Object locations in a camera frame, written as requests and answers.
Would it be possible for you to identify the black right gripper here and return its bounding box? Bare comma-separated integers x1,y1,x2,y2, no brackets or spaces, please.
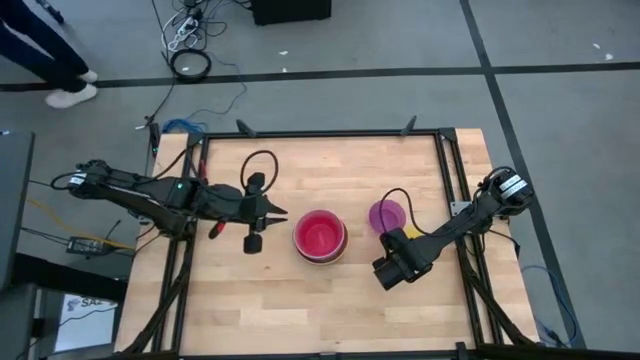
372,227,434,292

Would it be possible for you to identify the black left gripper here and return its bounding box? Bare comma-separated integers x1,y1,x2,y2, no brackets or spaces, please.
242,171,290,255

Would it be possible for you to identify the pink plastic bowl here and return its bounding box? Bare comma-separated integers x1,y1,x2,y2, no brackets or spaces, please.
292,209,348,261

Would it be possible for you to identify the purple translucent plastic bowl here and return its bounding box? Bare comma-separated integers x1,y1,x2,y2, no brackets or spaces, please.
368,199,408,236

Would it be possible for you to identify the small black electronic box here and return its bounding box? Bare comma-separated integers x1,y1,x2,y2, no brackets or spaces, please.
148,122,162,157

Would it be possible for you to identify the black power adapter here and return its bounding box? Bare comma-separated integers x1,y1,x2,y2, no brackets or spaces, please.
65,235,107,256

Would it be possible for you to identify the white printed sign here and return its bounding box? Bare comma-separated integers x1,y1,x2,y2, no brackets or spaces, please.
53,293,120,354

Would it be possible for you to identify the grey cabinet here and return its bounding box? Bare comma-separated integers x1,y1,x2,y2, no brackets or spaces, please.
0,130,36,292

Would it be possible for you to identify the person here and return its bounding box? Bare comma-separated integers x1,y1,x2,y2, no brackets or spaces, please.
0,0,100,110

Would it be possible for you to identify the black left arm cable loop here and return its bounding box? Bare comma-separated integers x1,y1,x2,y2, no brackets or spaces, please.
239,149,280,197

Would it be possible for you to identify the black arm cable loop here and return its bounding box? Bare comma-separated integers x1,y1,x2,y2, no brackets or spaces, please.
378,187,429,237
239,149,280,197

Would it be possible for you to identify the black right arm cable loop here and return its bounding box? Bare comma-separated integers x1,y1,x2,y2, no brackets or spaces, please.
378,187,429,237

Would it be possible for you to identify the blue cable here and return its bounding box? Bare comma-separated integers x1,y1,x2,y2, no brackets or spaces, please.
161,118,207,135
519,263,580,348

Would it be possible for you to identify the black coiled cable ring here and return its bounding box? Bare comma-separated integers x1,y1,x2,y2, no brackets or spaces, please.
169,47,213,84

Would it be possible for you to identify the yellow cable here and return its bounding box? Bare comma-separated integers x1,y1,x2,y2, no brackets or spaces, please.
27,197,137,251

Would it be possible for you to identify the white power strip with cables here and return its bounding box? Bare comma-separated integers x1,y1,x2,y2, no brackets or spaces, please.
162,13,201,53

